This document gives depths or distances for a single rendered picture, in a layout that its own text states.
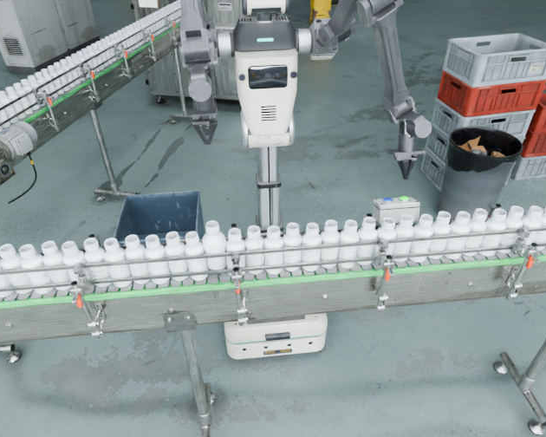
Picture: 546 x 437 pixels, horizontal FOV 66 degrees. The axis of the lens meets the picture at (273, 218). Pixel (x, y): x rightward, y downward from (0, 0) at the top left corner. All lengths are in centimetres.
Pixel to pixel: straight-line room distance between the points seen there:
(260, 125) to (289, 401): 132
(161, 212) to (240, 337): 73
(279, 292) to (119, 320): 52
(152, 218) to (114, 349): 89
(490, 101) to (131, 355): 289
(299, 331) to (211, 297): 89
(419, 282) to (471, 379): 108
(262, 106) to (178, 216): 63
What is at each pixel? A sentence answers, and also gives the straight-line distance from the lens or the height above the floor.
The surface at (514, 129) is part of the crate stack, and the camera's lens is 376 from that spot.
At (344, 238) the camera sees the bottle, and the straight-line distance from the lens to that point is 131.
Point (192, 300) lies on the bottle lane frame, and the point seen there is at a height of 94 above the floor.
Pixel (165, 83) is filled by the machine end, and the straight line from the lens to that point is 522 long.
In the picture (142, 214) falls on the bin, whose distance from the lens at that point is 195.
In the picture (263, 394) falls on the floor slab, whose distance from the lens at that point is 226.
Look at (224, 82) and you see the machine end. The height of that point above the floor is 31.
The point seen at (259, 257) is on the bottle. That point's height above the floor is 107.
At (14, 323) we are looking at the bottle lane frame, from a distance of 158.
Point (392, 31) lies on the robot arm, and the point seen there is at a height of 166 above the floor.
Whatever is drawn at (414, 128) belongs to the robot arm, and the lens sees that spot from 140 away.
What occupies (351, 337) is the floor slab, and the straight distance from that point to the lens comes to 247.
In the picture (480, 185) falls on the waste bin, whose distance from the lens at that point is 312.
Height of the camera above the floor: 196
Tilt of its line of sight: 37 degrees down
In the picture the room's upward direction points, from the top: 1 degrees counter-clockwise
